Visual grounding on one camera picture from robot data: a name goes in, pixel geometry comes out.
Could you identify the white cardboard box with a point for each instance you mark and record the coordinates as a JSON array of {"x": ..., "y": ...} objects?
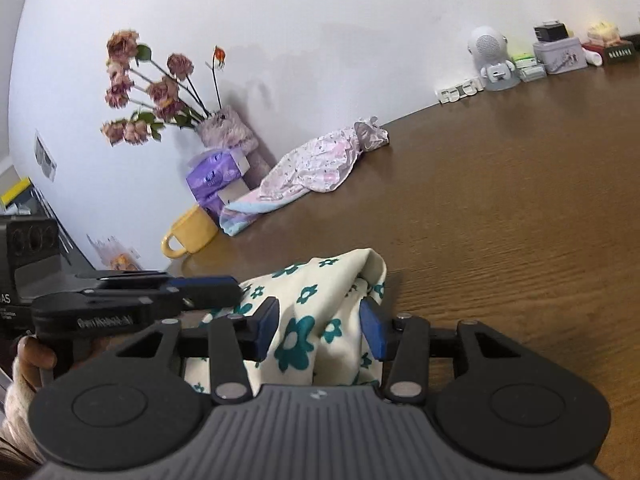
[
  {"x": 234, "y": 193},
  {"x": 242, "y": 161}
]

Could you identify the cream dress with teal flowers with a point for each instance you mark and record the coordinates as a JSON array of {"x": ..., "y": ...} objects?
[{"x": 320, "y": 305}]

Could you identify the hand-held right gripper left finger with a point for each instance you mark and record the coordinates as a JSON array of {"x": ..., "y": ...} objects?
[{"x": 267, "y": 327}]

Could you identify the white robot toy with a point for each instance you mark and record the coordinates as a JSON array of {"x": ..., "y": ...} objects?
[{"x": 492, "y": 55}]

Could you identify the grey tin box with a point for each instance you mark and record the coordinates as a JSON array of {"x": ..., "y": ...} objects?
[{"x": 560, "y": 56}]

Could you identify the purple plush vase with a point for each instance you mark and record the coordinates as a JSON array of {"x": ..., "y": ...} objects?
[{"x": 230, "y": 127}]

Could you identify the pink floral garment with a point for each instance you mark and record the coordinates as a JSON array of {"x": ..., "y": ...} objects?
[{"x": 315, "y": 165}]

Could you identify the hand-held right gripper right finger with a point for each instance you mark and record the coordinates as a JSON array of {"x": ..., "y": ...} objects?
[{"x": 374, "y": 332}]

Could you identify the yellow mug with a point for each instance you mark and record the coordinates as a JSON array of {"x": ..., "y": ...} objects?
[{"x": 195, "y": 232}]

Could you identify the green and white small box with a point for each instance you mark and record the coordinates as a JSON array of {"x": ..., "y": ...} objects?
[{"x": 529, "y": 66}]

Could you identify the purple tissue pack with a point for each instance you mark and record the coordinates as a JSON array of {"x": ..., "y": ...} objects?
[{"x": 210, "y": 175}]

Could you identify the clear plastic bag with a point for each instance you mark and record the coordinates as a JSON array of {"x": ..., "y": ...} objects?
[{"x": 115, "y": 255}]

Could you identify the wall socket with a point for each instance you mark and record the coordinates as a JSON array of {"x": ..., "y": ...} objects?
[{"x": 45, "y": 155}]

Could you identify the person's left hand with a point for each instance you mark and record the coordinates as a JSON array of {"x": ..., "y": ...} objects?
[{"x": 35, "y": 360}]

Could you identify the small black device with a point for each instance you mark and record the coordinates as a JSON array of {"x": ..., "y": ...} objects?
[{"x": 550, "y": 31}]

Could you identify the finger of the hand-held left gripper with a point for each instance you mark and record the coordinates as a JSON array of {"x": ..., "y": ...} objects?
[
  {"x": 200, "y": 281},
  {"x": 215, "y": 296}
]

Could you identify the black labelled box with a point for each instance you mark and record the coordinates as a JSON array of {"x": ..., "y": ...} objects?
[{"x": 621, "y": 51}]

